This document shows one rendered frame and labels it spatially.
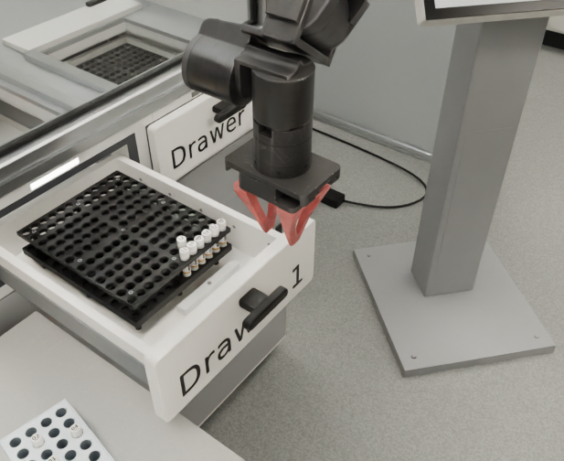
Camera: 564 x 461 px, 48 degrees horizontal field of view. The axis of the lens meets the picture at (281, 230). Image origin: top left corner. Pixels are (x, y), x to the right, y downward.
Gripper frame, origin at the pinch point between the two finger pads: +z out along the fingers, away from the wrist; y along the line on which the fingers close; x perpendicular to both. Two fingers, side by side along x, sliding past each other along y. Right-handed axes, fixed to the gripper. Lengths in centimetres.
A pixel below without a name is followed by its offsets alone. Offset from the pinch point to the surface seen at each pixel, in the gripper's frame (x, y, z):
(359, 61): -162, 85, 70
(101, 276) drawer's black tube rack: 11.4, 18.9, 9.9
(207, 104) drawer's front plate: -25.3, 34.9, 8.7
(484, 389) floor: -72, -15, 100
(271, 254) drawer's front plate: -2.0, 2.9, 6.9
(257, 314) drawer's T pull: 5.4, -0.8, 8.4
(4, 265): 16.6, 32.5, 12.3
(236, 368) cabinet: -29, 35, 86
